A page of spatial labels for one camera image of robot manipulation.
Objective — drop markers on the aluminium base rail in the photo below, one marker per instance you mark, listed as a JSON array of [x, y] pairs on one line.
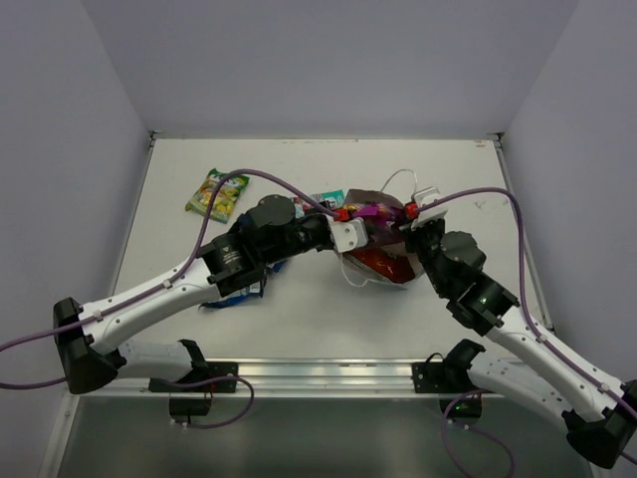
[[318, 376]]

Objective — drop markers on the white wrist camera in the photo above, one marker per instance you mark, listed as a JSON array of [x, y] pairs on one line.
[[427, 206], [348, 235]]

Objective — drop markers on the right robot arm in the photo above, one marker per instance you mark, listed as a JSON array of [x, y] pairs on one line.
[[601, 416]]

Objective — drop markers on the right base control box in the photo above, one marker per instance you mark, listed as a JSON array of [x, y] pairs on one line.
[[468, 411]]

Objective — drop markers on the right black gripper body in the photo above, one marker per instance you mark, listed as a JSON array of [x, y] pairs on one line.
[[426, 240]]

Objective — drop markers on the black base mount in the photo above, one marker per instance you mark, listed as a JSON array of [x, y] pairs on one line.
[[215, 377], [446, 376]]

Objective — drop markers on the orange red chips bag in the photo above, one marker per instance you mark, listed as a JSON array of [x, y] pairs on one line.
[[395, 269]]

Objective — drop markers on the base control box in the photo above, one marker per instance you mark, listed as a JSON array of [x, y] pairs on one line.
[[468, 411], [185, 409]]

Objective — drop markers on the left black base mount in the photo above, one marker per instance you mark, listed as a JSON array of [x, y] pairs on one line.
[[215, 377]]

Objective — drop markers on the yellow green candy packet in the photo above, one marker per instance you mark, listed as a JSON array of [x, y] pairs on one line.
[[225, 199]]

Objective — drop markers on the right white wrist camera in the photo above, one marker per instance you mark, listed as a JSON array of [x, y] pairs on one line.
[[427, 206]]

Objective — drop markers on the purple snack packet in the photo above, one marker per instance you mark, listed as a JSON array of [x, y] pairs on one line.
[[378, 218]]

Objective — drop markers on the blue Kettle chips bag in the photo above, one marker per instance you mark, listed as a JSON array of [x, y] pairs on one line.
[[255, 290]]

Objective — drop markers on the green red snack packet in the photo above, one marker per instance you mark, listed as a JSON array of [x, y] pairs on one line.
[[329, 199]]

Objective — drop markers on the left base control box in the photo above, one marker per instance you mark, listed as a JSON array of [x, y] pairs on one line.
[[185, 409]]

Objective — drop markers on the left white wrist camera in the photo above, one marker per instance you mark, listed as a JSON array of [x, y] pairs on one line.
[[348, 235]]

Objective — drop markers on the light blue paper bag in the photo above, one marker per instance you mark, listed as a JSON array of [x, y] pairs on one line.
[[391, 242]]

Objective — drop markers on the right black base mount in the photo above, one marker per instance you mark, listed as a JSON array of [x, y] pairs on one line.
[[446, 376]]

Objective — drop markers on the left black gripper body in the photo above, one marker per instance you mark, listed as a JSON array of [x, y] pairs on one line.
[[321, 227]]

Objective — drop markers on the blue red snack packet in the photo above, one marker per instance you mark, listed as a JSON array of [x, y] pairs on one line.
[[277, 267]]

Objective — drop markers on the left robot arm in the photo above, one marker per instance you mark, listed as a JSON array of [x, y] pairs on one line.
[[95, 340]]

